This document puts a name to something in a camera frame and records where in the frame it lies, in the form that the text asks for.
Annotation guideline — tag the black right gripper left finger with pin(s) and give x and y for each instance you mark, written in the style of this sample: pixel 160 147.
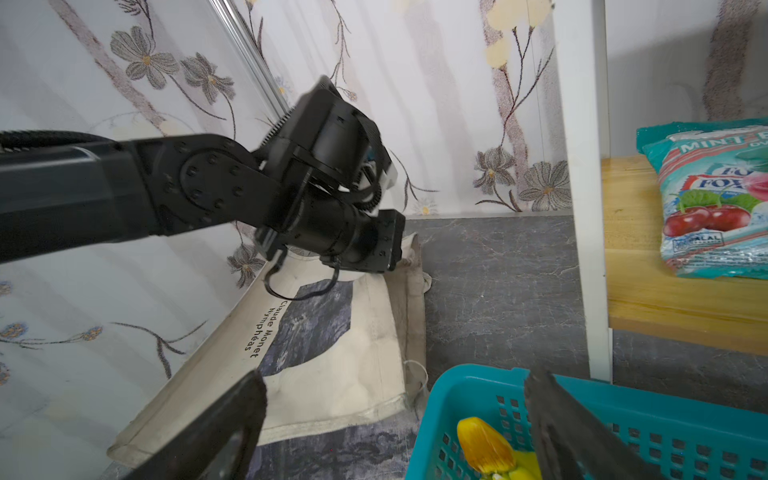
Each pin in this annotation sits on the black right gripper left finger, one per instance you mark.
pixel 220 442

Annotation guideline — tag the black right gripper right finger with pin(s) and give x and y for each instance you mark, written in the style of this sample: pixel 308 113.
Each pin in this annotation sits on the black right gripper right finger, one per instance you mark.
pixel 570 442

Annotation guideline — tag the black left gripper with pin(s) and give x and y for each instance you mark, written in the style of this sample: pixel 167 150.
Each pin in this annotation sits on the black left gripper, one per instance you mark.
pixel 375 246

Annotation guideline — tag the yellow banana bunch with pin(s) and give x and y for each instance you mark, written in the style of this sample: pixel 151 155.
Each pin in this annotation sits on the yellow banana bunch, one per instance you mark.
pixel 489 453

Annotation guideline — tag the cream canvas tote bag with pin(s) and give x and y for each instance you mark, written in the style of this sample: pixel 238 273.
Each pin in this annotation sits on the cream canvas tote bag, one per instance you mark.
pixel 335 351

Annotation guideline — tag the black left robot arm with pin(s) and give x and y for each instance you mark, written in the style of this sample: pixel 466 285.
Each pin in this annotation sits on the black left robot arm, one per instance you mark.
pixel 316 183

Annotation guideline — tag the green mint candy bag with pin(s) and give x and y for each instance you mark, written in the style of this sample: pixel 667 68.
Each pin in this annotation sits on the green mint candy bag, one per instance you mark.
pixel 712 178

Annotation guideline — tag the teal plastic basket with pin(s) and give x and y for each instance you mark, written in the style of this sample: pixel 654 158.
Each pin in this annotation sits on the teal plastic basket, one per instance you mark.
pixel 681 438

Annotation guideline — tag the white metal wooden shelf rack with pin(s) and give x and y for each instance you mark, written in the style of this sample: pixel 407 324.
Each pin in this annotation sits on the white metal wooden shelf rack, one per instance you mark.
pixel 625 285

